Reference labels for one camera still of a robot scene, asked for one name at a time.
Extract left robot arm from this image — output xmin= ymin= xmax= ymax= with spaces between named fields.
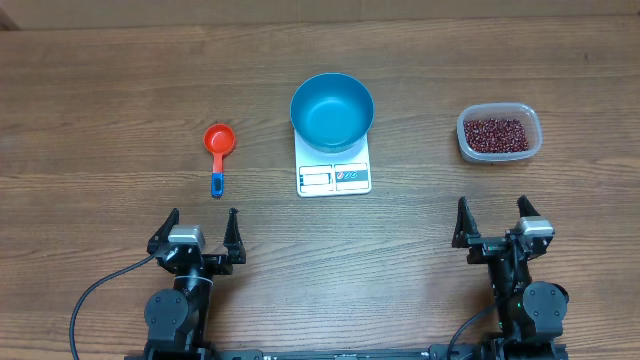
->
xmin=143 ymin=208 xmax=246 ymax=359

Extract blue plastic bowl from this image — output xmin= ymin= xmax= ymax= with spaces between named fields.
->
xmin=289 ymin=72 xmax=376 ymax=153

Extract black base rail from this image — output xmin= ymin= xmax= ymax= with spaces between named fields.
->
xmin=214 ymin=344 xmax=569 ymax=360

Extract clear plastic container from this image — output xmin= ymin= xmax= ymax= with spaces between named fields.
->
xmin=456 ymin=102 xmax=543 ymax=163

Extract white digital kitchen scale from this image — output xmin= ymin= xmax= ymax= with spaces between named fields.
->
xmin=294 ymin=132 xmax=372 ymax=198

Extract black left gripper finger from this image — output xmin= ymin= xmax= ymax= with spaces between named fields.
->
xmin=223 ymin=208 xmax=244 ymax=253
xmin=149 ymin=208 xmax=180 ymax=245

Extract red adzuki beans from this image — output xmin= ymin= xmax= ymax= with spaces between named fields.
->
xmin=463 ymin=118 xmax=529 ymax=153

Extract red scoop with blue handle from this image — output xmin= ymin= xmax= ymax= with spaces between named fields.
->
xmin=203 ymin=123 xmax=236 ymax=198

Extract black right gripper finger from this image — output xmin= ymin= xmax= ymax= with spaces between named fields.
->
xmin=517 ymin=195 xmax=539 ymax=217
xmin=451 ymin=197 xmax=481 ymax=248

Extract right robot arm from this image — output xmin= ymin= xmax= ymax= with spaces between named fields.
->
xmin=446 ymin=196 xmax=569 ymax=360

